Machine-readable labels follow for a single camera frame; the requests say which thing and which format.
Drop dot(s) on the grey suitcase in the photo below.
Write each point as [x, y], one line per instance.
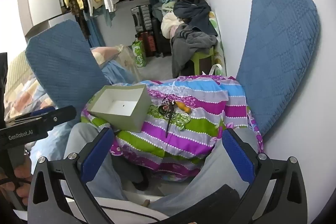
[140, 18]

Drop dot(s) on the clear plastic bag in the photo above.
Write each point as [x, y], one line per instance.
[128, 58]

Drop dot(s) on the blue quilted cushion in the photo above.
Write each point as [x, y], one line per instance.
[63, 66]
[278, 56]

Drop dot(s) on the white cabinet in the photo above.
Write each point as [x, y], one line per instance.
[42, 1]

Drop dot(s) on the black suitcase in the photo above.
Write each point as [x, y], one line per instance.
[161, 37]

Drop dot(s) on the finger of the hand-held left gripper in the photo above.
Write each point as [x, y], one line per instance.
[59, 116]

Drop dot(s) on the pink beige pillow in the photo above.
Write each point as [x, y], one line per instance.
[105, 54]

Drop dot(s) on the orange wooden hair clip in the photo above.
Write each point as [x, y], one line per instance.
[183, 107]

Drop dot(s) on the person's left hand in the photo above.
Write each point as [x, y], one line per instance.
[22, 165]

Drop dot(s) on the navy garment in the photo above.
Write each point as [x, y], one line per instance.
[195, 14]

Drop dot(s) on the dark red suitcase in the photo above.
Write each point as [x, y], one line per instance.
[147, 44]

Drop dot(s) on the teal hanging garment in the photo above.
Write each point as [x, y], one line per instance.
[98, 29]

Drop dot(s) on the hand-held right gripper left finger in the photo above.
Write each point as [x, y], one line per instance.
[97, 158]

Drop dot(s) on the green shopping bag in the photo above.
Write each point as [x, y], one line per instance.
[139, 54]

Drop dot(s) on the cream cloth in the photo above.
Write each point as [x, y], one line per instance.
[169, 23]

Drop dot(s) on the patterned bed sheet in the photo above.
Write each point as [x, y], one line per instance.
[21, 90]

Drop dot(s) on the floral mat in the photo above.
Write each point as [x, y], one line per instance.
[219, 50]

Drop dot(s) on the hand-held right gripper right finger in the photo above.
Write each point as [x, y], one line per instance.
[237, 155]

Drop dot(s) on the green plastic stool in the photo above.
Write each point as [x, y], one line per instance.
[202, 61]

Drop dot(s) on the dark hair stick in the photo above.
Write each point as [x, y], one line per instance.
[170, 119]

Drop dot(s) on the person's left leg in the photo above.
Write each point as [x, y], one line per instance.
[86, 145]

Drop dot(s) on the grey-green cardboard box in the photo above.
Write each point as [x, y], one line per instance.
[123, 106]

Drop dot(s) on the light blue cloth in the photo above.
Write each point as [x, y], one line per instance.
[118, 73]

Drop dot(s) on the striped floral blanket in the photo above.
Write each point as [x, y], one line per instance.
[183, 140]

